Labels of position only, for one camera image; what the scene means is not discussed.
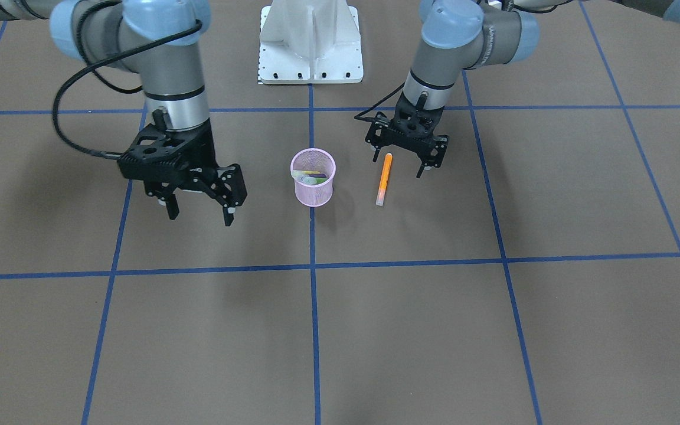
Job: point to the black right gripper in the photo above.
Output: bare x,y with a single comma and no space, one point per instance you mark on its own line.
207,147

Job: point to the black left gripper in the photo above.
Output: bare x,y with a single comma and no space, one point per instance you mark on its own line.
438,147

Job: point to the green highlighter pen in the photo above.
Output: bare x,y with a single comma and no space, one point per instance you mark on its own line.
300,176

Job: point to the pink mesh pen holder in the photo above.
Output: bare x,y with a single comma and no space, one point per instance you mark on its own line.
314,159

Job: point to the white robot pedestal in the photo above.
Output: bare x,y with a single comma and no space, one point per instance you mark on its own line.
310,42

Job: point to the orange highlighter pen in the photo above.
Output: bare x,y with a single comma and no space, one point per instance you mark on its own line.
384,179

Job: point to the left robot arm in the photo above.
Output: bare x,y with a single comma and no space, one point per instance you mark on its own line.
455,36

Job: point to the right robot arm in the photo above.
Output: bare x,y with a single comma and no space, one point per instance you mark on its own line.
158,41

